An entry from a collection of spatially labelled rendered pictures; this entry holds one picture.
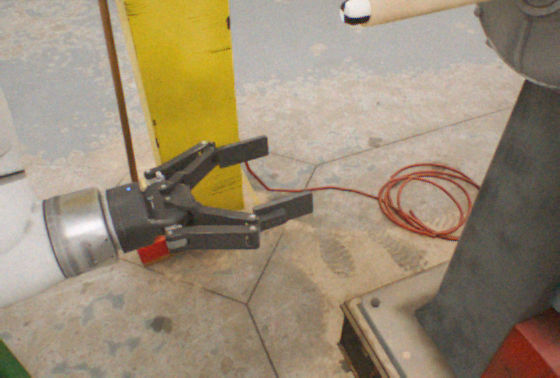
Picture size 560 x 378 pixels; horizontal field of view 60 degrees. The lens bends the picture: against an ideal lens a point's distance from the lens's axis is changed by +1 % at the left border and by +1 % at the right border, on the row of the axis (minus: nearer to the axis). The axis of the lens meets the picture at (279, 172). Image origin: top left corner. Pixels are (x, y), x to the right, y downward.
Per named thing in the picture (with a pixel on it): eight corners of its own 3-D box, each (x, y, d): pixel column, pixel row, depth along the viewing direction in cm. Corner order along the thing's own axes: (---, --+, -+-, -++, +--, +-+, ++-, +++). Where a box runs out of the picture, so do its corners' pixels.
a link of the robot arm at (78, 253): (74, 296, 52) (130, 277, 54) (45, 233, 47) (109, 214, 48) (69, 242, 59) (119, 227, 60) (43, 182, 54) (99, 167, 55)
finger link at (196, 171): (172, 216, 57) (162, 214, 58) (221, 166, 66) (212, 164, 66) (166, 190, 55) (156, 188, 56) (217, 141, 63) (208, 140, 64)
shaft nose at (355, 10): (355, 16, 44) (358, -10, 43) (369, 27, 43) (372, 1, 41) (336, 20, 44) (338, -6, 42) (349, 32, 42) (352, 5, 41)
